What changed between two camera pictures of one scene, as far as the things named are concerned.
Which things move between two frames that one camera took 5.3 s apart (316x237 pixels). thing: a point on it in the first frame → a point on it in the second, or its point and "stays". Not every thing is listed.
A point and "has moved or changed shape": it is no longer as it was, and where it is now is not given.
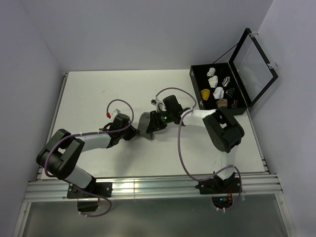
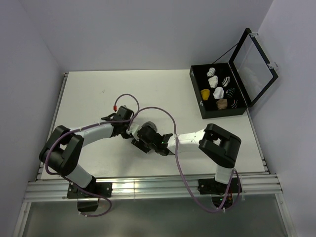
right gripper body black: [161, 119] → [142, 146]
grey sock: [143, 124] has moved or changed shape
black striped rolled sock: [230, 92] stays
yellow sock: [205, 93] stays
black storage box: [216, 87] stays
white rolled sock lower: [218, 93] stays
